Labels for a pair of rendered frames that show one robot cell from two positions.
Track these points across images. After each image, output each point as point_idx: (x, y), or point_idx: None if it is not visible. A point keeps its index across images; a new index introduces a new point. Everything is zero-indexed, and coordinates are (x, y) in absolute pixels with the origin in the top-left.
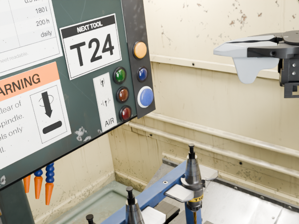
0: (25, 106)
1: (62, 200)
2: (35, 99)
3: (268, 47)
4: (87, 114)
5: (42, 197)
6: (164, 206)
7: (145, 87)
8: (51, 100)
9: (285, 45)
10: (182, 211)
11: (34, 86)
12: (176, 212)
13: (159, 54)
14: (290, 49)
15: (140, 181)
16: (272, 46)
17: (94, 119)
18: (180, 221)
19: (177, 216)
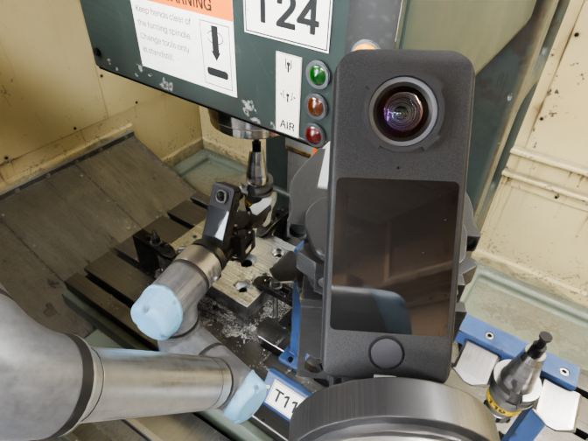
0: (194, 29)
1: (566, 281)
2: (204, 28)
3: (302, 171)
4: (261, 91)
5: (545, 252)
6: (580, 407)
7: None
8: (220, 41)
9: (318, 198)
10: (583, 440)
11: (205, 12)
12: (578, 430)
13: None
14: (290, 206)
15: None
16: (317, 179)
17: (269, 106)
18: (556, 438)
19: (567, 432)
